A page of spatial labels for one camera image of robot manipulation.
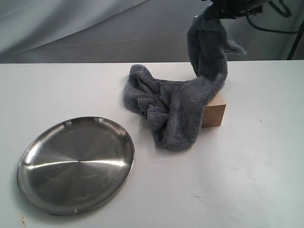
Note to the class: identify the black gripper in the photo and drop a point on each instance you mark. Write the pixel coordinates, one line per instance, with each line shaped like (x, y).
(233, 9)

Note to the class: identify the light wooden cube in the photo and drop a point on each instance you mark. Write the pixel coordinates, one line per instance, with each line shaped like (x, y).
(214, 112)

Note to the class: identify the grey fluffy towel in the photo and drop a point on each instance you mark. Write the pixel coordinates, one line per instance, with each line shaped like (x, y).
(174, 109)

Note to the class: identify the black stand pole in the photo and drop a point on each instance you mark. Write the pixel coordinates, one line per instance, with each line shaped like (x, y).
(296, 42)

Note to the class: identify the round stainless steel plate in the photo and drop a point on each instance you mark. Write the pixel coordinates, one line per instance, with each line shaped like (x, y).
(76, 166)

